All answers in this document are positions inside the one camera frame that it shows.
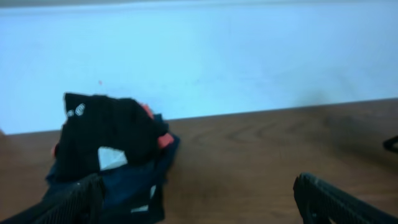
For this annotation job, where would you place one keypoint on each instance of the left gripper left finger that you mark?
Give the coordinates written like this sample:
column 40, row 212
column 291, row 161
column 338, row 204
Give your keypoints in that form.
column 81, row 202

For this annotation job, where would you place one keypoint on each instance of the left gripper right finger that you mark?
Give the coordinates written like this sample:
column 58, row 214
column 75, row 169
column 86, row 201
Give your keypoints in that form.
column 322, row 203

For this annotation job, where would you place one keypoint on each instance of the black t-shirt white logo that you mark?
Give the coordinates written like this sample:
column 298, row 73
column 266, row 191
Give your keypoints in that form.
column 99, row 121

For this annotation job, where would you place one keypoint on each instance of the navy folded t-shirt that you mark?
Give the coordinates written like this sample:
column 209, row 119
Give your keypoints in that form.
column 133, row 194

